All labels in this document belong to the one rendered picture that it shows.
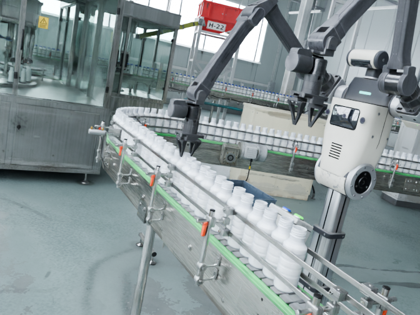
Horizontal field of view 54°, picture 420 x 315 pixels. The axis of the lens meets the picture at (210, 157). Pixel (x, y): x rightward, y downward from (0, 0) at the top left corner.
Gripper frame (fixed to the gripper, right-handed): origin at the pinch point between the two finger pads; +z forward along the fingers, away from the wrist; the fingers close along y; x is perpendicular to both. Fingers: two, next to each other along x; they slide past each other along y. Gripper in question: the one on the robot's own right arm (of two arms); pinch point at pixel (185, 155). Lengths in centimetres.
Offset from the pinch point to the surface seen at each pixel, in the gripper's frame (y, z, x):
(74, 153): -19, 81, -304
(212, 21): -297, -122, -587
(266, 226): 3, 3, 61
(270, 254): 3, 9, 65
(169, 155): 2.5, 3.1, -10.3
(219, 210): 3.4, 8.0, 37.5
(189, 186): 3.1, 8.3, 14.1
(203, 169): 1.6, 0.2, 19.0
